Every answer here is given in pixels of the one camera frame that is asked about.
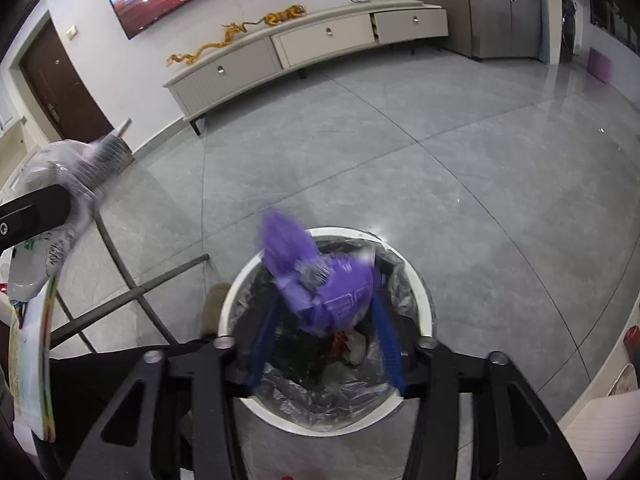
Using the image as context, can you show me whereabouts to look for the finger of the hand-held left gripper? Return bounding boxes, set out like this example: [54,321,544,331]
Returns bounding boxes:
[0,185,72,253]

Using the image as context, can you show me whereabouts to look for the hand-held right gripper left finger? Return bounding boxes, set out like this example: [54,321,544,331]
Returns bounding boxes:
[62,287,283,480]

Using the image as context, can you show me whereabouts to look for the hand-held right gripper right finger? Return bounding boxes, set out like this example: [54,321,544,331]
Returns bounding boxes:
[372,292,588,480]

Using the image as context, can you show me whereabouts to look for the white round trash bin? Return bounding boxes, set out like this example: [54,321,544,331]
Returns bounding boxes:
[217,227,436,436]

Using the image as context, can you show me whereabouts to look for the purple plastic wrapper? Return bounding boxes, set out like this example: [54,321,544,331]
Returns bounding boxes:
[256,207,383,337]

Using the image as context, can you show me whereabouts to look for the black bin liner bag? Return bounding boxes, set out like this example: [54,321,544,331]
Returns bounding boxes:
[231,235,422,432]

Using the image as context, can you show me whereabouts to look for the white crumpled paper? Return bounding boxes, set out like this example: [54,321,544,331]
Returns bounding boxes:
[345,327,374,366]

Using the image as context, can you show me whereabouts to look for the white cupboards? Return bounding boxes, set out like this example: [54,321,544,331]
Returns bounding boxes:
[0,55,46,201]

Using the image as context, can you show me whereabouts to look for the dark brown door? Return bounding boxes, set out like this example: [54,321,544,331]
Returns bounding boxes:
[19,20,115,142]

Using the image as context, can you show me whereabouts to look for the long golden dragon figure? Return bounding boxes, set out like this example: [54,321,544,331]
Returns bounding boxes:
[166,22,251,67]

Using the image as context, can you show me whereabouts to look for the cream television cabinet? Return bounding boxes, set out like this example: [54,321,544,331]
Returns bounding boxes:
[162,0,449,136]

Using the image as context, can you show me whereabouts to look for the short golden dragon figure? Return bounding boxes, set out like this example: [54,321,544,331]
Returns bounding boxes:
[265,5,307,27]

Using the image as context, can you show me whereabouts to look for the purple box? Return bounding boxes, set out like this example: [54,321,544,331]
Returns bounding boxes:
[589,47,612,85]

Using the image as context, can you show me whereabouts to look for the grey refrigerator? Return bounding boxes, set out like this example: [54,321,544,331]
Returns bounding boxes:
[462,0,547,62]

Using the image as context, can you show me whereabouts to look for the metal table frame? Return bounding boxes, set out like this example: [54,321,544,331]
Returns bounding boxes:
[49,214,211,353]

